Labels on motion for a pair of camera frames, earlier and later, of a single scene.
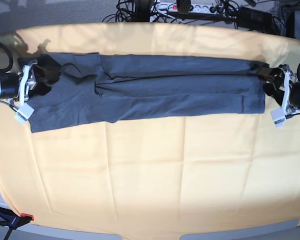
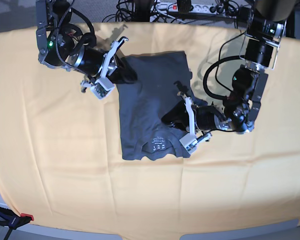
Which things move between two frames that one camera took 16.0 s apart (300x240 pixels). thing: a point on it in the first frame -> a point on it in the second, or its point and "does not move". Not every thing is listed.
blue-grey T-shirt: (95, 88) -> (162, 79)
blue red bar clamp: (11, 219) does not move
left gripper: (3, 85) -> (90, 61)
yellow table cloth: (155, 177) does not move
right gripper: (267, 73) -> (205, 114)
